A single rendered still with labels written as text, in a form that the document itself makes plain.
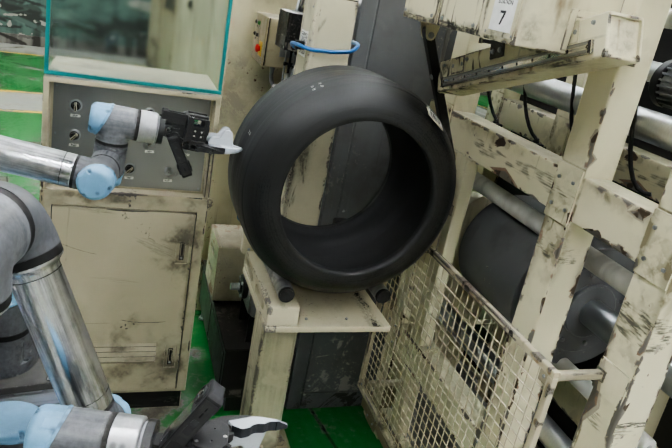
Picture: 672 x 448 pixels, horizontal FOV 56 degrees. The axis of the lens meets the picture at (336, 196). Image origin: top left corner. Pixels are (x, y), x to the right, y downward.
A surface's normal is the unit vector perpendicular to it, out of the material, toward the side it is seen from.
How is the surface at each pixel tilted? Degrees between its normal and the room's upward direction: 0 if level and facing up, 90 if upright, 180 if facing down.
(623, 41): 72
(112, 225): 90
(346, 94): 45
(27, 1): 90
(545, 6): 90
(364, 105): 79
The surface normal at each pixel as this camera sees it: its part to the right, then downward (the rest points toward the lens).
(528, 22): 0.29, 0.36
